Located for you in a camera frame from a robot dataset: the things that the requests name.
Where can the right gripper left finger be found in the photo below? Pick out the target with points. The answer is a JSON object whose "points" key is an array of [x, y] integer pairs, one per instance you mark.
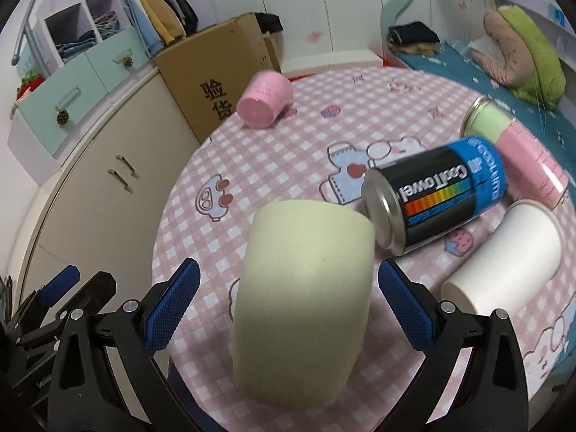
{"points": [[105, 376]]}

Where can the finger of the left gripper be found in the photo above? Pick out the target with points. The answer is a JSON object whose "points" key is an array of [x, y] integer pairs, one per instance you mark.
{"points": [[91, 297], [37, 304]]}

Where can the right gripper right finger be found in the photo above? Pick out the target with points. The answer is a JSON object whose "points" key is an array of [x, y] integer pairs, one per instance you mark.
{"points": [[492, 395]]}

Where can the cream green plastic cup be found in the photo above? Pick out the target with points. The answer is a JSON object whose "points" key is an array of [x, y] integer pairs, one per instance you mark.
{"points": [[302, 302]]}

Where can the white paper cup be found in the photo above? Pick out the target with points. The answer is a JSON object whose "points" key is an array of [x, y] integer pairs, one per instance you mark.
{"points": [[512, 265]]}

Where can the pink plastic cup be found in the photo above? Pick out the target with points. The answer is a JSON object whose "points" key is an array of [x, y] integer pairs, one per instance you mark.
{"points": [[265, 97]]}

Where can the teal drawer unit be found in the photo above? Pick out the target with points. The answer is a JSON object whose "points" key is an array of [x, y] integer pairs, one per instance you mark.
{"points": [[56, 106]]}

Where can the black blue CoolTowel can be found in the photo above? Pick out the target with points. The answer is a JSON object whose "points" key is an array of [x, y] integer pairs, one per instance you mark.
{"points": [[417, 199]]}

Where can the red plush toy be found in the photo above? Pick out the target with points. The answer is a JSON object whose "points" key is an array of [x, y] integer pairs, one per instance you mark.
{"points": [[30, 81]]}

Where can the green pink transparent canister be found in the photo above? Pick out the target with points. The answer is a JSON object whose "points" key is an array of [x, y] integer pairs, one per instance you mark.
{"points": [[532, 172]]}

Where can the brown cardboard box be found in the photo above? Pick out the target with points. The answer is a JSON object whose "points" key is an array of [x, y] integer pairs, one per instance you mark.
{"points": [[208, 72]]}

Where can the silver stair handrail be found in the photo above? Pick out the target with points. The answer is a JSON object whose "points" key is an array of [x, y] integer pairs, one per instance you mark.
{"points": [[22, 33]]}

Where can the hanging clothes row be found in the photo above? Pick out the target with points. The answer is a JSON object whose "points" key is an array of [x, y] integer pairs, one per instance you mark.
{"points": [[161, 23]]}

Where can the purple white shelf staircase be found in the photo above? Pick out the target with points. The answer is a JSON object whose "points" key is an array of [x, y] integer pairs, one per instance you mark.
{"points": [[60, 22]]}

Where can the pink checkered tablecloth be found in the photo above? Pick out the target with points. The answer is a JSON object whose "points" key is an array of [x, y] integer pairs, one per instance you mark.
{"points": [[340, 124]]}

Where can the red storage box white top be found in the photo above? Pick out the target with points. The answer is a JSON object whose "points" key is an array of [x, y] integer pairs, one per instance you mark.
{"points": [[309, 65]]}

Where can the green pink rolled blanket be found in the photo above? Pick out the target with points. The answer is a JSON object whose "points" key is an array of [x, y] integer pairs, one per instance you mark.
{"points": [[530, 67]]}

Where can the folded dark clothes pile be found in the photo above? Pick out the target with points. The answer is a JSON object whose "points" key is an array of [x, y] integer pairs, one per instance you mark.
{"points": [[414, 38]]}

